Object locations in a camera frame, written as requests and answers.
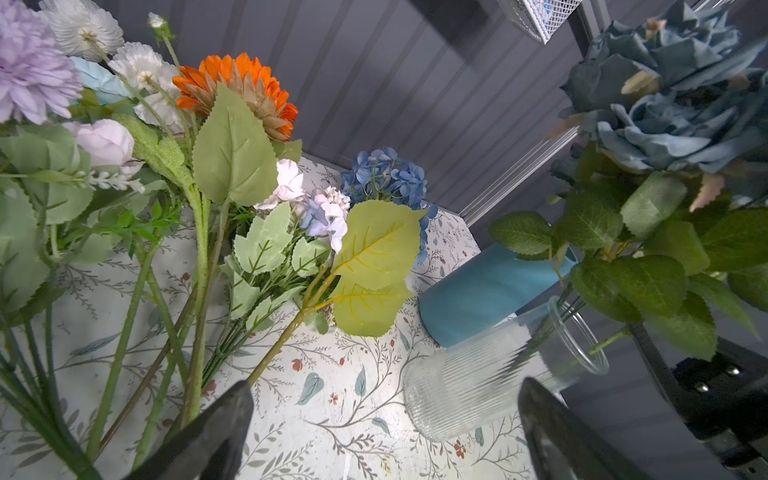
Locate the blue hydrangea flower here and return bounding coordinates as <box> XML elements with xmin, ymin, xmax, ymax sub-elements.
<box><xmin>340</xmin><ymin>147</ymin><xmax>438</xmax><ymax>266</ymax></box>

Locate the mixed pastel flower bunch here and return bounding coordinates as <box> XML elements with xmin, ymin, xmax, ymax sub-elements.
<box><xmin>1</xmin><ymin>1</ymin><xmax>348</xmax><ymax>479</ymax></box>

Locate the blue rose bouquet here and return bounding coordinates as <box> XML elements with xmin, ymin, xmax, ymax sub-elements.
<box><xmin>489</xmin><ymin>1</ymin><xmax>767</xmax><ymax>379</ymax></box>

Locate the clear ribbed glass vase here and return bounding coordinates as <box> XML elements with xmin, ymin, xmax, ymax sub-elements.
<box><xmin>403</xmin><ymin>297</ymin><xmax>609</xmax><ymax>442</ymax></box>

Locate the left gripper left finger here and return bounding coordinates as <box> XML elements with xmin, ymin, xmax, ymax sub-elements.
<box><xmin>129</xmin><ymin>380</ymin><xmax>254</xmax><ymax>479</ymax></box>

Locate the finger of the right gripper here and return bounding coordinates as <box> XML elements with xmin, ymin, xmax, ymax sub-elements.
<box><xmin>630</xmin><ymin>324</ymin><xmax>767</xmax><ymax>474</ymax></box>

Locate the orange gerbera flower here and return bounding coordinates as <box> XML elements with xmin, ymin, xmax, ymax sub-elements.
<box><xmin>173</xmin><ymin>54</ymin><xmax>297</xmax><ymax>425</ymax></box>

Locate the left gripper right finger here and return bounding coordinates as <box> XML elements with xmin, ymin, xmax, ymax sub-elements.
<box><xmin>518</xmin><ymin>377</ymin><xmax>648</xmax><ymax>479</ymax></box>

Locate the blue ceramic vase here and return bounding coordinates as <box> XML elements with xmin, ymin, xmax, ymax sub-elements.
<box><xmin>419</xmin><ymin>244</ymin><xmax>559</xmax><ymax>347</ymax></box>

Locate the white wire mesh basket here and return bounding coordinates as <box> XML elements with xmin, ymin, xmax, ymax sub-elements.
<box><xmin>498</xmin><ymin>0</ymin><xmax>582</xmax><ymax>44</ymax></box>

